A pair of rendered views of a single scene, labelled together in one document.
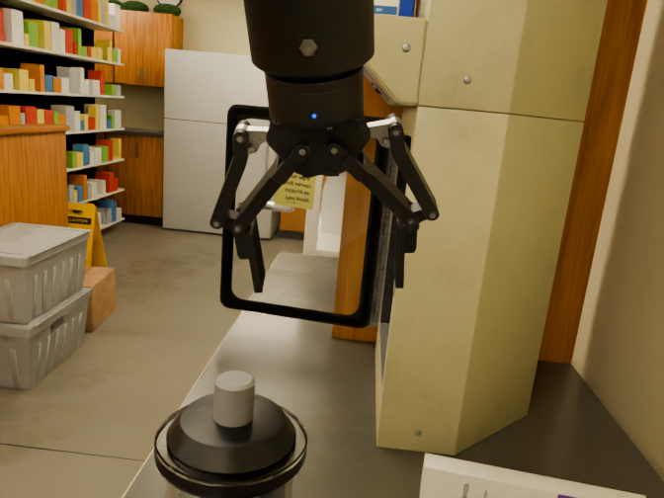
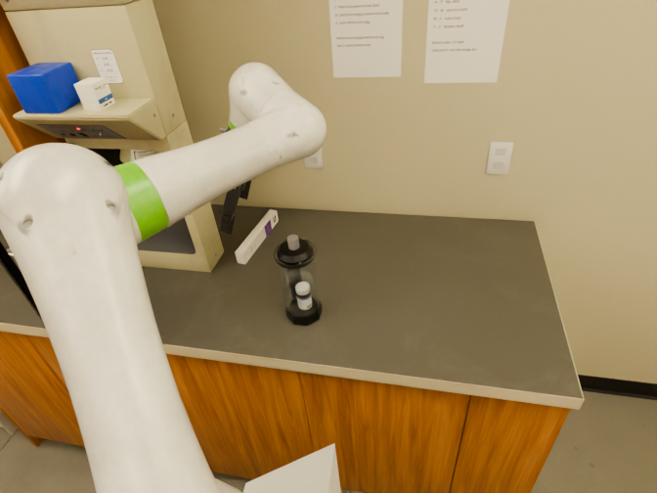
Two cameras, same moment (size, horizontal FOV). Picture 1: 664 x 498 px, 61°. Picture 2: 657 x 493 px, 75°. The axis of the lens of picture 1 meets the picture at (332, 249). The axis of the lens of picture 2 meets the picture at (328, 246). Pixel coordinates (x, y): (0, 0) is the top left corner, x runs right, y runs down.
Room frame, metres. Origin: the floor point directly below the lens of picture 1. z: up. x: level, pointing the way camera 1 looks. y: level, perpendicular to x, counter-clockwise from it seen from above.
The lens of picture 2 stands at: (0.08, 0.88, 1.84)
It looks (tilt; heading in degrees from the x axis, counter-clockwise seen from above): 38 degrees down; 283
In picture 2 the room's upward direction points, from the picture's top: 5 degrees counter-clockwise
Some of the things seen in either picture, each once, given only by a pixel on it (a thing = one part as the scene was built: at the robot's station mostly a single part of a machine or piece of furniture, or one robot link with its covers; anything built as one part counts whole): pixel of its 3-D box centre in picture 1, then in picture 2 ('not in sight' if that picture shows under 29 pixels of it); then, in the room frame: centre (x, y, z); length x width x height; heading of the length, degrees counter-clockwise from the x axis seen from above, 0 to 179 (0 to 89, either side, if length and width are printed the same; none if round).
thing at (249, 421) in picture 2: not in sight; (250, 352); (0.68, -0.15, 0.45); 2.05 x 0.67 x 0.90; 177
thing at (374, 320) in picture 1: (384, 229); not in sight; (1.01, -0.09, 1.19); 0.03 x 0.02 x 0.39; 177
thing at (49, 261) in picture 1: (23, 270); not in sight; (2.60, 1.50, 0.49); 0.60 x 0.42 x 0.33; 177
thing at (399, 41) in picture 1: (373, 68); (92, 125); (0.86, -0.04, 1.46); 0.32 x 0.12 x 0.10; 177
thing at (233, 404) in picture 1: (232, 420); (294, 247); (0.36, 0.06, 1.18); 0.09 x 0.09 x 0.07
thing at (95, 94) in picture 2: (380, 4); (95, 93); (0.82, -0.04, 1.54); 0.05 x 0.05 x 0.06; 84
